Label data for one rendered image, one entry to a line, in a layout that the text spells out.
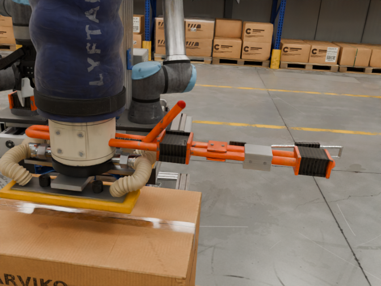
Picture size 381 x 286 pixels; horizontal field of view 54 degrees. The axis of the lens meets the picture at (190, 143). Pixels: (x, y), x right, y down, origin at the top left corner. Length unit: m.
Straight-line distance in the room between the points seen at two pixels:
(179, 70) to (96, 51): 0.70
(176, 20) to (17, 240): 1.00
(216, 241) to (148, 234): 1.57
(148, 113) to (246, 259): 1.31
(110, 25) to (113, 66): 0.09
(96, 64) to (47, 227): 0.47
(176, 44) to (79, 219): 0.81
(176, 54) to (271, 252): 1.52
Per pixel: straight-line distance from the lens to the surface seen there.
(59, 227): 1.11
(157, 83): 1.52
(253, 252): 2.57
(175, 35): 1.59
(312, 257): 2.65
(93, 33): 0.89
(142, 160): 1.00
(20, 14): 1.30
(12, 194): 1.05
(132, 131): 1.55
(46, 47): 0.92
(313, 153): 0.99
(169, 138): 1.00
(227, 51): 8.21
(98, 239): 1.05
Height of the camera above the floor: 1.58
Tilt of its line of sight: 23 degrees down
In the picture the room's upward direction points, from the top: 3 degrees clockwise
